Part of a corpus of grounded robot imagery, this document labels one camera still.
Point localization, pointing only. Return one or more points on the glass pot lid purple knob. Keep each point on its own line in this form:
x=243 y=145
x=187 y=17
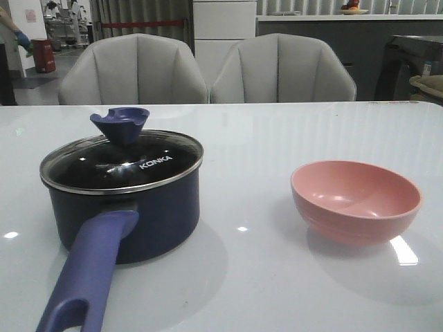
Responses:
x=125 y=157

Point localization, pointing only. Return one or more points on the dark blue saucepan purple handle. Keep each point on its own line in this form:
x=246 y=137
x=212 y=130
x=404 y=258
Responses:
x=102 y=231

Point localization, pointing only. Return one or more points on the pink plastic bowl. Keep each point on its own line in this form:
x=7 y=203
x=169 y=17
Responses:
x=354 y=203

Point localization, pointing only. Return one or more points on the right grey upholstered chair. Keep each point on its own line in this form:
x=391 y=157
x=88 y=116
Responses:
x=282 y=68

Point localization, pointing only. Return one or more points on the grey upholstered chair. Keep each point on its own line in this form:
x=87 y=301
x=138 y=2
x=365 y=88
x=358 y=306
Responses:
x=134 y=69
x=282 y=68

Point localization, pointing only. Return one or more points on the left grey upholstered chair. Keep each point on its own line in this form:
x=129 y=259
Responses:
x=134 y=69

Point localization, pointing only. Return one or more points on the white cabinet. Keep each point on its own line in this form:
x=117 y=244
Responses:
x=217 y=26

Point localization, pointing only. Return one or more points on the red barrier tape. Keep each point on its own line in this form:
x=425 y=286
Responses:
x=144 y=24

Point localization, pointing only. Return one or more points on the dark grey counter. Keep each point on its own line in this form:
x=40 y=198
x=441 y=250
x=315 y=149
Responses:
x=357 y=40

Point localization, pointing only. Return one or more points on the fruit plate on counter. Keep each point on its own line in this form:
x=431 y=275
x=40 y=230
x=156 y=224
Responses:
x=352 y=7

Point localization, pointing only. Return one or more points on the red bin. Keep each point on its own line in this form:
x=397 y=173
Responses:
x=43 y=56

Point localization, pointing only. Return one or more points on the dark appliance at right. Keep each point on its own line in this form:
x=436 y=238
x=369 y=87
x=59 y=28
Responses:
x=406 y=56

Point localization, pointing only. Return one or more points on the beige cushion at right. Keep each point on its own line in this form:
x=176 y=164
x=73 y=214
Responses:
x=427 y=88

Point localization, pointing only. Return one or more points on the person in background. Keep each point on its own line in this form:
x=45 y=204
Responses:
x=7 y=91

